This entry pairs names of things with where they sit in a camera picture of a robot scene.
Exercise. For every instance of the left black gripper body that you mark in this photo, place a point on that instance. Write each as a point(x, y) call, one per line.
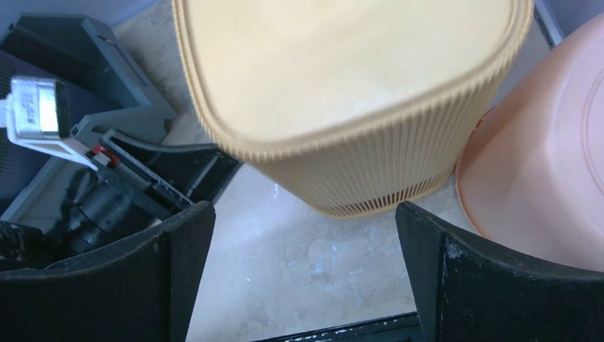
point(122, 197)

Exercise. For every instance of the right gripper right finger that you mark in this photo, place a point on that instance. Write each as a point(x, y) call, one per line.
point(467, 288)

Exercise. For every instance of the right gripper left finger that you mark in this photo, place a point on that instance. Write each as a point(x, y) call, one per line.
point(140, 288)

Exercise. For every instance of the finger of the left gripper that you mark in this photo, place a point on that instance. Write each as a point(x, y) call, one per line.
point(178, 174)

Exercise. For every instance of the large orange plastic bucket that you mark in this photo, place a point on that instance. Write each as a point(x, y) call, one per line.
point(531, 175)

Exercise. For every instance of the yellow mesh basket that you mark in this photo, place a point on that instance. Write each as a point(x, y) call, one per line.
point(351, 106)

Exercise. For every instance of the dark grey plastic bin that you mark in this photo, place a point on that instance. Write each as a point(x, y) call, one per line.
point(107, 90)

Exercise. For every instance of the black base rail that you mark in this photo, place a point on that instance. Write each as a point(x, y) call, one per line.
point(401, 327)

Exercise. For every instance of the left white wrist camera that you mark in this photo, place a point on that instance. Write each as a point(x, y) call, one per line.
point(36, 115)

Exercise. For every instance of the aluminium frame rail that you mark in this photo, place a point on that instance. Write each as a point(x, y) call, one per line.
point(548, 24)

